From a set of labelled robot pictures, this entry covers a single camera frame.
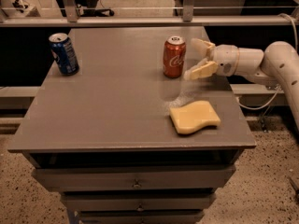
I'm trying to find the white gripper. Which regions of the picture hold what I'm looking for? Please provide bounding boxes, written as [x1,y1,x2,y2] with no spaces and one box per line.
[184,38,239,80]

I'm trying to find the red coke can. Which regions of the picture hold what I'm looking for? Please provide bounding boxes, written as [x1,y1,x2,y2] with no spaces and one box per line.
[163,35,186,78]

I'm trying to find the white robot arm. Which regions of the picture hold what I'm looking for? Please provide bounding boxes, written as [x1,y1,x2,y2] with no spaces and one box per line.
[184,38,299,128]

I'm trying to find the blue pepsi can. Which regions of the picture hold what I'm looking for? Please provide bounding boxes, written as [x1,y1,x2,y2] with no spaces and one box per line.
[49,33,79,76]

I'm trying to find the yellow sponge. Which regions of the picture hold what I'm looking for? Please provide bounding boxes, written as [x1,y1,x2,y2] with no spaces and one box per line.
[169,101,221,134]

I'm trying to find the grey drawer cabinet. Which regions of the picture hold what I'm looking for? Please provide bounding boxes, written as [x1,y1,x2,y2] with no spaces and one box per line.
[7,26,257,224]

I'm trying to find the top grey drawer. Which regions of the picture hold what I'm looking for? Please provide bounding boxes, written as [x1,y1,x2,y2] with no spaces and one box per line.
[32,164,235,192]

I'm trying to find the grey drawer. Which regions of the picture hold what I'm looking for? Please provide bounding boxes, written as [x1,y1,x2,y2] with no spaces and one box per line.
[79,210,204,224]
[61,193,216,212]
[32,164,235,192]

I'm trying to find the bottom grey drawer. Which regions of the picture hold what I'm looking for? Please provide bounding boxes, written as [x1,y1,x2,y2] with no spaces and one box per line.
[79,210,204,224]

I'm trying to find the middle grey drawer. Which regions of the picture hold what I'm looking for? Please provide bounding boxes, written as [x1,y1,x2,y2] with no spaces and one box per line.
[61,193,216,212]

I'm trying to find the metal railing frame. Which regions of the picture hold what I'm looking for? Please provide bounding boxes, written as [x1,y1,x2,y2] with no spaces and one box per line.
[0,0,298,27]

